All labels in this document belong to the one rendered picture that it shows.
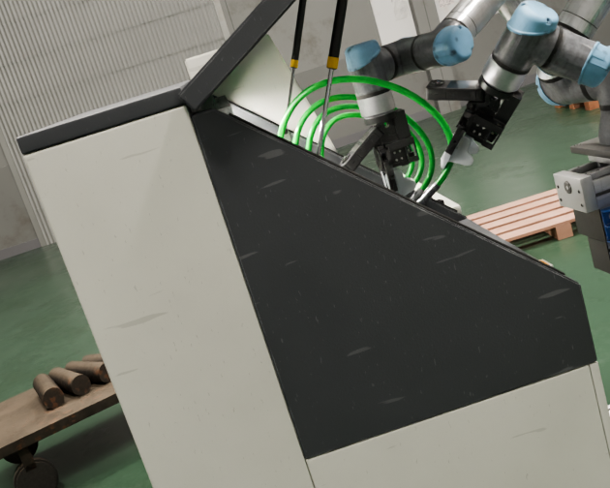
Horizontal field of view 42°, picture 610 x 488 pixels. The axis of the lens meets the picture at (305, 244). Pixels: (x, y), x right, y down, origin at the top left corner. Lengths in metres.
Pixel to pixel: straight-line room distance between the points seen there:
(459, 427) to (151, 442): 0.57
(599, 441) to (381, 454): 0.43
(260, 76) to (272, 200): 0.73
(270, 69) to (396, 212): 0.76
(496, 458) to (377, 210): 0.54
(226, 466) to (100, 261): 0.44
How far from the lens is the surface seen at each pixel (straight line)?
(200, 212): 1.37
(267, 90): 2.05
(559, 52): 1.49
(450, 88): 1.55
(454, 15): 1.73
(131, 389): 1.46
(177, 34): 10.51
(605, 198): 2.13
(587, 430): 1.66
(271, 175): 1.36
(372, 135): 1.71
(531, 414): 1.60
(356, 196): 1.39
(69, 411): 3.67
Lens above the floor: 1.52
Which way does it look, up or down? 14 degrees down
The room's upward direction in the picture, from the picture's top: 17 degrees counter-clockwise
